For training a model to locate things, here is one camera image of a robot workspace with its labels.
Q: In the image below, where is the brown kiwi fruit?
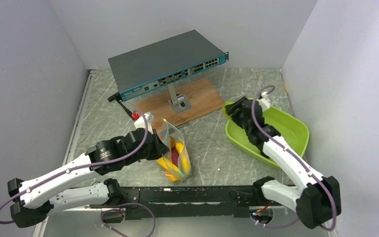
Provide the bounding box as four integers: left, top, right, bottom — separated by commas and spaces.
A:
168, 136, 176, 148

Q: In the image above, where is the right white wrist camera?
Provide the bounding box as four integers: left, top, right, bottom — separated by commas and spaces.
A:
257, 91, 271, 112

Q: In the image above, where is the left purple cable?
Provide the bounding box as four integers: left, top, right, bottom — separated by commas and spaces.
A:
0, 110, 149, 225

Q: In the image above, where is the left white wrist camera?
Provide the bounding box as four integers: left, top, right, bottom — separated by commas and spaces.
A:
132, 112, 154, 133

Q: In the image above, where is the grey metal stand bracket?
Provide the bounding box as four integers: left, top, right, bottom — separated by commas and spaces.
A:
167, 83, 192, 114

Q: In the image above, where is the grey teal network switch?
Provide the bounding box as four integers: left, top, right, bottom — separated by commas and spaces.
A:
108, 30, 229, 101

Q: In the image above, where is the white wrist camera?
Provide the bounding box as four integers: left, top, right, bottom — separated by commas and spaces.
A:
257, 91, 271, 112
132, 112, 154, 133

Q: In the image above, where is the yellow banana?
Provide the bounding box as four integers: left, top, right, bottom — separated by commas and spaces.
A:
156, 158, 183, 180
175, 142, 191, 175

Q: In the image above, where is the clear zip top bag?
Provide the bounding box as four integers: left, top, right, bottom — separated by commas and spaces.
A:
156, 119, 191, 182

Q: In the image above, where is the green pear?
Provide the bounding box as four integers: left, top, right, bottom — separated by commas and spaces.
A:
222, 101, 234, 119

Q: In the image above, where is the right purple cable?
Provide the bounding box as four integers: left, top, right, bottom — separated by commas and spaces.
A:
250, 85, 338, 232

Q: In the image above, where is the wooden board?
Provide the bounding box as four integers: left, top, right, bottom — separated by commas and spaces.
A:
135, 78, 224, 129

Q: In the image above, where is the orange yellow mango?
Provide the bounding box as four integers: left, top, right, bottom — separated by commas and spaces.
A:
165, 173, 180, 182

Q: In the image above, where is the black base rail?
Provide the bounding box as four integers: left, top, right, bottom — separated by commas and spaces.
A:
88, 186, 283, 221

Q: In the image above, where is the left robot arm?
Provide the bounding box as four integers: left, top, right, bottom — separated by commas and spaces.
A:
7, 128, 170, 228

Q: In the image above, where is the purple cable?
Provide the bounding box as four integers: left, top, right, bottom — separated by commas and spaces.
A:
0, 110, 149, 225
250, 85, 338, 232

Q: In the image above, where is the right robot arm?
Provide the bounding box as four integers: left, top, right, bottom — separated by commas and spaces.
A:
223, 96, 341, 231

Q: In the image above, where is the green plastic tray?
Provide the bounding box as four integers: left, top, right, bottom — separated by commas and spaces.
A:
222, 106, 309, 169

